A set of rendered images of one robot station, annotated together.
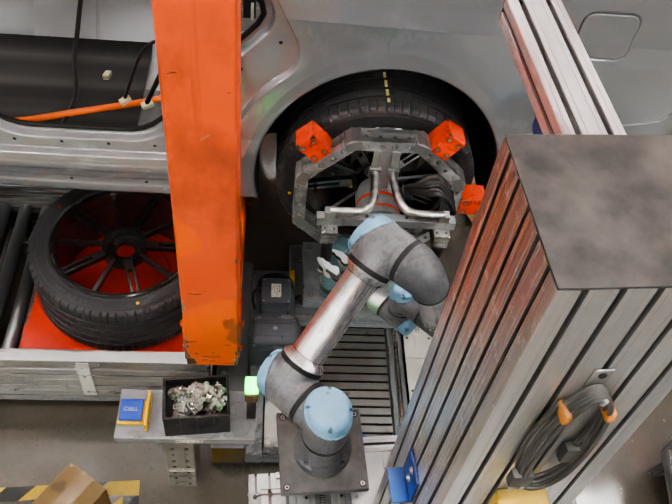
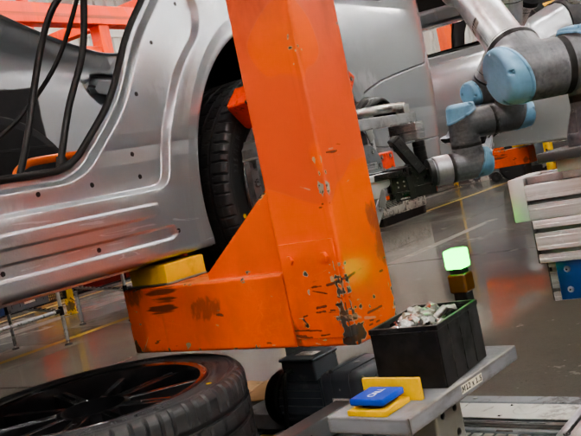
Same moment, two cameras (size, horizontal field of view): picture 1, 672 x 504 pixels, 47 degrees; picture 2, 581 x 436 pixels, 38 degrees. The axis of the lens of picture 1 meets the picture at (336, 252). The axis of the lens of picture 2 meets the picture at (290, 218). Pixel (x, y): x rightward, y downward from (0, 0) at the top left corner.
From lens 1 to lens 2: 2.40 m
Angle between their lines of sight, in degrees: 59
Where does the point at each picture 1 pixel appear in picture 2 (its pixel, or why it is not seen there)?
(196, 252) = (316, 59)
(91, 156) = (26, 214)
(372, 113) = not seen: hidden behind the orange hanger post
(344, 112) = not seen: hidden behind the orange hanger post
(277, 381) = (526, 44)
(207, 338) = (361, 259)
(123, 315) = (212, 394)
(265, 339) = (365, 366)
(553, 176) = not seen: outside the picture
